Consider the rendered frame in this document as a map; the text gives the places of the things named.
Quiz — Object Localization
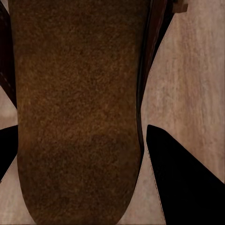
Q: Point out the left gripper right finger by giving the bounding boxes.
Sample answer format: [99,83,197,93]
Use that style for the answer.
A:
[146,125,225,225]

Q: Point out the sandal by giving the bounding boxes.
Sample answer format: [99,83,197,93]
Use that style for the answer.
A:
[0,0,188,225]

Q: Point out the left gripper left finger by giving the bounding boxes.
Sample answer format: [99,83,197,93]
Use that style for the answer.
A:
[0,125,18,181]

